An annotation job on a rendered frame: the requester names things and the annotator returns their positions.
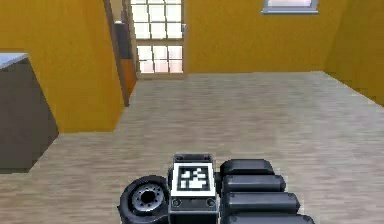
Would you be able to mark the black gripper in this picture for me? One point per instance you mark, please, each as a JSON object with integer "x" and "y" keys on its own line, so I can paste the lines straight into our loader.
{"x": 145, "y": 200}

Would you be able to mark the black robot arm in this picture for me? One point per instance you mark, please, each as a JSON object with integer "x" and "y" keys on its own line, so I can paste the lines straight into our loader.
{"x": 253, "y": 190}

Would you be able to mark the dark grey cabinet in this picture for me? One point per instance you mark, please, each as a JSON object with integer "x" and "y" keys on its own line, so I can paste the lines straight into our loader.
{"x": 20, "y": 116}

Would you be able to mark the dark brown open door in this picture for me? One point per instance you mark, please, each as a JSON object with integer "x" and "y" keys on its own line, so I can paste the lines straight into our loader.
{"x": 122, "y": 43}

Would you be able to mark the glass paned room door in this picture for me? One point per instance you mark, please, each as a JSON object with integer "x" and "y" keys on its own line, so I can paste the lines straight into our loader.
{"x": 158, "y": 36}

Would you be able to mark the grey framed window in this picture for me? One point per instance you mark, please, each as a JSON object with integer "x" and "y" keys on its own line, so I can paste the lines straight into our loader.
{"x": 290, "y": 6}

